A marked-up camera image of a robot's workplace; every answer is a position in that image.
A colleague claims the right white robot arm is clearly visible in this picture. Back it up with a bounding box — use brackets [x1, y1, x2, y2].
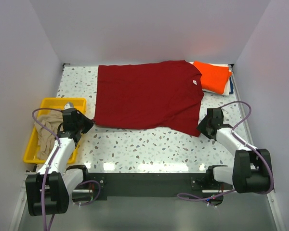
[197, 108, 274, 194]

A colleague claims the beige t shirt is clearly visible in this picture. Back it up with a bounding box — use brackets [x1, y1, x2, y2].
[34, 110, 63, 160]

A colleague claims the folded orange t shirt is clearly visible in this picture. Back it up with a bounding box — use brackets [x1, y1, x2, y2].
[192, 60, 233, 94]

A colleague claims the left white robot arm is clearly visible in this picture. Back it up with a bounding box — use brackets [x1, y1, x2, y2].
[25, 108, 94, 216]

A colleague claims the folded blue t shirt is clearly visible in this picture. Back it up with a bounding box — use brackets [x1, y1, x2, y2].
[229, 77, 234, 94]

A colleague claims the folded white t shirt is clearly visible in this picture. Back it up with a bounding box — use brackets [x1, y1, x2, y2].
[189, 62, 234, 97]

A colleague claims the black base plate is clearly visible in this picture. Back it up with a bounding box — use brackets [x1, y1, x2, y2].
[74, 173, 220, 201]

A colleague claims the dark red t shirt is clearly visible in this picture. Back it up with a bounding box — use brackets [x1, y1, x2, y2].
[94, 60, 204, 137]

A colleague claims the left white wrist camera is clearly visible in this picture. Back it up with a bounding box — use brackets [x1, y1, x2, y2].
[63, 102, 74, 110]

